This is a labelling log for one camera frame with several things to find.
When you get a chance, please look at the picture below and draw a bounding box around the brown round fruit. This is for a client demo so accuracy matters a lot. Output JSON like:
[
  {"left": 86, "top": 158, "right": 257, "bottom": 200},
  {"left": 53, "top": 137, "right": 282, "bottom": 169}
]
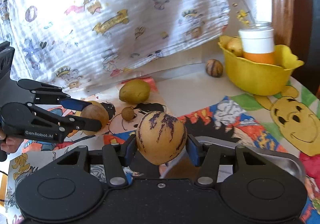
[{"left": 80, "top": 101, "right": 109, "bottom": 136}]

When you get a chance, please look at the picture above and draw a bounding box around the tiny brown fruit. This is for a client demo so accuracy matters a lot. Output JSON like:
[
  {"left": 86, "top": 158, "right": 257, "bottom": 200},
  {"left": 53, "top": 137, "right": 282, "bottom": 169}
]
[{"left": 121, "top": 106, "right": 135, "bottom": 121}]

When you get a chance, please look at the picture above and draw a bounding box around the striped pepino melon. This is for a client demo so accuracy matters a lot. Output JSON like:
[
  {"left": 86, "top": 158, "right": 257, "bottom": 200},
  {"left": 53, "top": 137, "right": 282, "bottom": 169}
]
[{"left": 136, "top": 111, "right": 187, "bottom": 165}]

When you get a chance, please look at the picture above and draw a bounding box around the green-yellow mango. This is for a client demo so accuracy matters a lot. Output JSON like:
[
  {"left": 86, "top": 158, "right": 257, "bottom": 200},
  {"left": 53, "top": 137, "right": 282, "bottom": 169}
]
[{"left": 119, "top": 79, "right": 151, "bottom": 104}]

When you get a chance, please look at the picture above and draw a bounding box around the person's left hand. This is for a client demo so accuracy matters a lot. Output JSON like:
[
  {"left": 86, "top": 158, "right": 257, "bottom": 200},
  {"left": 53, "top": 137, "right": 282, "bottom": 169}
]
[{"left": 0, "top": 130, "right": 23, "bottom": 154}]

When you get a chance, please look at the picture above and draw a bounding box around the white cartoon print curtain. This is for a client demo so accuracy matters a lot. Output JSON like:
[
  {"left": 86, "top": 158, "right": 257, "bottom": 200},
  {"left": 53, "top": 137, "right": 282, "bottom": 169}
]
[{"left": 1, "top": 0, "right": 229, "bottom": 89}]

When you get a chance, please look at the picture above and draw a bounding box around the colourful cartoon drawings mat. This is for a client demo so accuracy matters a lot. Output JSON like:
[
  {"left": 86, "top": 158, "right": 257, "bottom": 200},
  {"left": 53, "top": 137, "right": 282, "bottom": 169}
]
[{"left": 2, "top": 79, "right": 319, "bottom": 223}]

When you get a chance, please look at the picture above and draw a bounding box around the metal tray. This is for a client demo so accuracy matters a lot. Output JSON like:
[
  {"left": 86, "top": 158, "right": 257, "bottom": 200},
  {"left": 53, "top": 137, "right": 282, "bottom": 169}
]
[{"left": 159, "top": 135, "right": 306, "bottom": 185}]

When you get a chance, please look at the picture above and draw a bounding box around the yellow plastic bowl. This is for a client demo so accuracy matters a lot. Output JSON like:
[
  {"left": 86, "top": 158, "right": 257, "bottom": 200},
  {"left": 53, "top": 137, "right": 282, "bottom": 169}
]
[{"left": 218, "top": 35, "right": 304, "bottom": 96}]

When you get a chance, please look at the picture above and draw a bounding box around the yellow fruit inside bowl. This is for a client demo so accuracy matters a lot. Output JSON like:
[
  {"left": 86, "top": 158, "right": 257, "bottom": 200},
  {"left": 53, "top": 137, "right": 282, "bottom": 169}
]
[{"left": 226, "top": 37, "right": 243, "bottom": 57}]

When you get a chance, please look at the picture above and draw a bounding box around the white and orange jar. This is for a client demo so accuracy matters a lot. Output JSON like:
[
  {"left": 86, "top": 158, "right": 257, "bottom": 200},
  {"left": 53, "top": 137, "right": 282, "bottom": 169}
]
[{"left": 239, "top": 22, "right": 276, "bottom": 65}]

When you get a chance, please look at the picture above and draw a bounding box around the brown wooden frame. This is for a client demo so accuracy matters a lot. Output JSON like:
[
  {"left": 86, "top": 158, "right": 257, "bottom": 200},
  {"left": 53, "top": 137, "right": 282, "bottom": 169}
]
[{"left": 272, "top": 0, "right": 319, "bottom": 94}]

